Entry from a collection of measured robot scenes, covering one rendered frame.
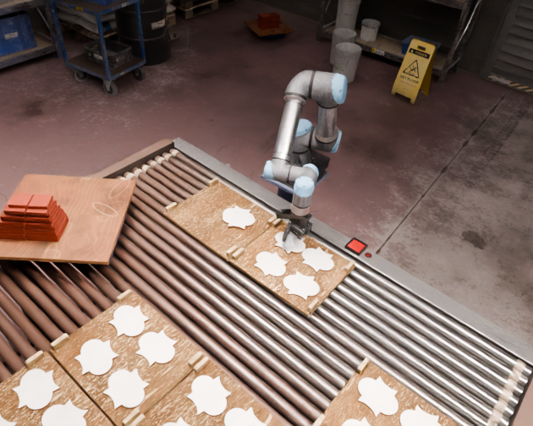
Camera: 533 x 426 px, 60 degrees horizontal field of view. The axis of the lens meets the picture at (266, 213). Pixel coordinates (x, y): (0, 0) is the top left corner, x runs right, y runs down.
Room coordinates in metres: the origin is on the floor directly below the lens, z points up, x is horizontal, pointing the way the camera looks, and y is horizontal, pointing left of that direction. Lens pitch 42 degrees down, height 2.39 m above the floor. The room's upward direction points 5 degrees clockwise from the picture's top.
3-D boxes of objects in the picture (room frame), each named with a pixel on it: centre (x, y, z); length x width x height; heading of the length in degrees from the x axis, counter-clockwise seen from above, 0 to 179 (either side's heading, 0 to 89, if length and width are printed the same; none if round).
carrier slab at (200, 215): (1.56, 0.20, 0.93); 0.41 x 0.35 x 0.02; 53
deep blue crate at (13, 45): (4.82, 3.01, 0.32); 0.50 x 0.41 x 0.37; 143
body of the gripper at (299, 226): (1.41, -0.14, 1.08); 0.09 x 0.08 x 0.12; 53
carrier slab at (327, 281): (1.31, -0.13, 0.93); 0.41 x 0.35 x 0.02; 54
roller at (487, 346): (1.49, -0.23, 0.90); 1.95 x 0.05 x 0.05; 53
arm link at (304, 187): (1.41, -0.14, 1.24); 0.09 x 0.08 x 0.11; 168
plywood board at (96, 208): (1.37, 0.85, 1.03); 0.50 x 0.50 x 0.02; 3
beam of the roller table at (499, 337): (1.55, -0.27, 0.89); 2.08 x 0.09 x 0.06; 53
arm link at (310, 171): (1.51, -0.14, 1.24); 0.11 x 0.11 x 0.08; 78
